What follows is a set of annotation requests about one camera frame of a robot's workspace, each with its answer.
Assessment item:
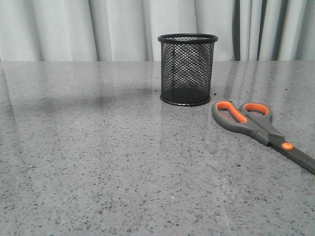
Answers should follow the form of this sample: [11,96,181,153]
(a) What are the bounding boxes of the grey orange scissors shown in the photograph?
[212,101,315,174]

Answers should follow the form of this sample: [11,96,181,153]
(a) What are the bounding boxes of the black mesh pen holder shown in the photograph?
[157,33,218,106]

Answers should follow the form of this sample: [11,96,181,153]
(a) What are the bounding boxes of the light grey curtain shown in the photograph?
[0,0,315,61]

